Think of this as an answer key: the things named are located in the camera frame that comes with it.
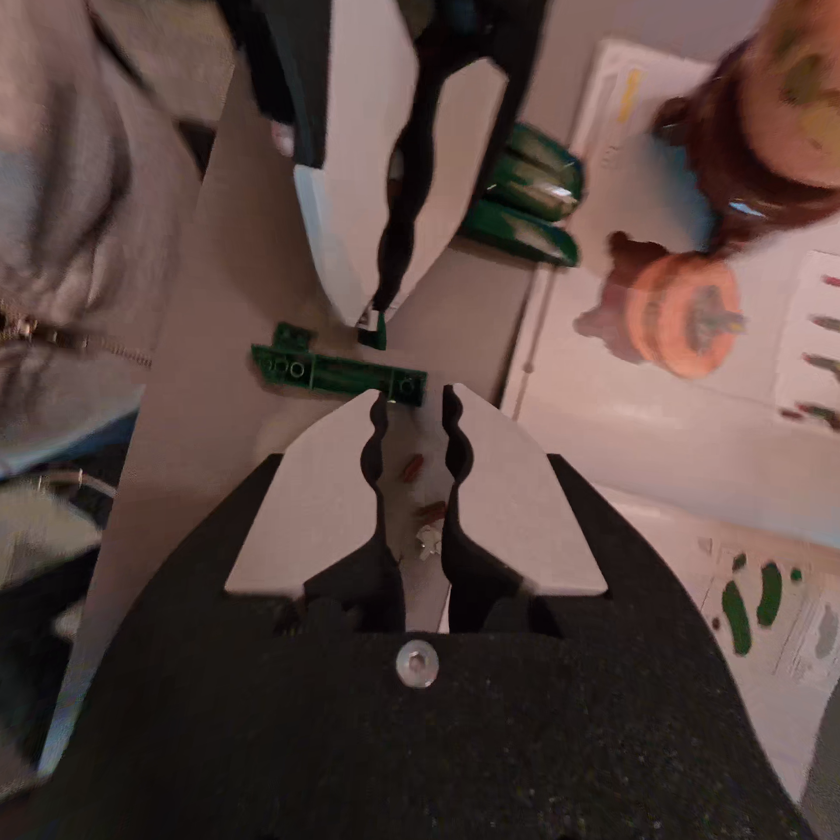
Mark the white instruction booklet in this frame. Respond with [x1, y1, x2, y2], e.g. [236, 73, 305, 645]
[500, 36, 840, 805]

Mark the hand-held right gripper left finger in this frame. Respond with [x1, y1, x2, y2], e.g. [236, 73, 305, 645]
[223, 387, 404, 599]

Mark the grey desk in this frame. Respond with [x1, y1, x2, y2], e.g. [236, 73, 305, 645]
[36, 0, 840, 840]

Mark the long green leaf piece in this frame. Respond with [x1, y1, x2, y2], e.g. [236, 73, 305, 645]
[251, 322, 429, 409]

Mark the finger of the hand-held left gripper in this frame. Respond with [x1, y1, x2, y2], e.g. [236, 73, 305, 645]
[292, 0, 424, 328]
[384, 56, 511, 324]

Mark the peach pot on brown base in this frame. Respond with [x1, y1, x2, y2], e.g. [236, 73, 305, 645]
[653, 0, 840, 253]

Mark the dark green curved leaf piece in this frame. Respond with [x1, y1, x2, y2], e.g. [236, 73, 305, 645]
[458, 198, 582, 269]
[482, 161, 584, 223]
[502, 121, 586, 181]

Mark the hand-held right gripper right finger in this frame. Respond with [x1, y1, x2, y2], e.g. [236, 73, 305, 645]
[441, 382, 610, 598]

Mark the grey zip hoodie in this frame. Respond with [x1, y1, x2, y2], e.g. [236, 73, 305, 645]
[0, 0, 217, 480]

